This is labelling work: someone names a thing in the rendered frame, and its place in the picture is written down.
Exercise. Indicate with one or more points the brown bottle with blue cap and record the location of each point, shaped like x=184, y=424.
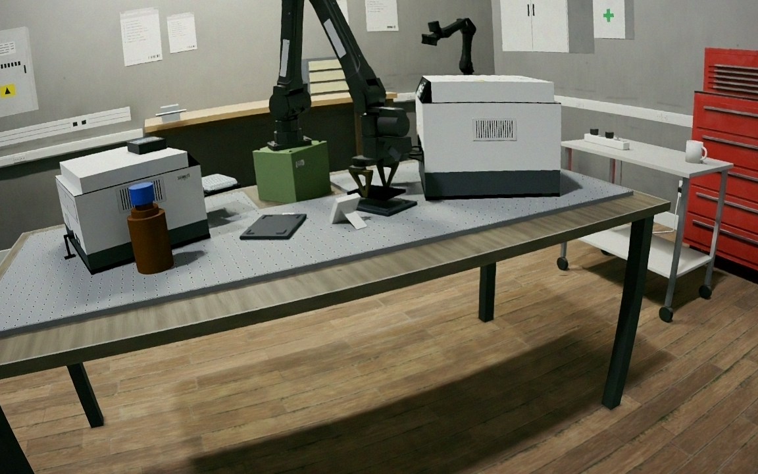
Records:
x=148, y=231

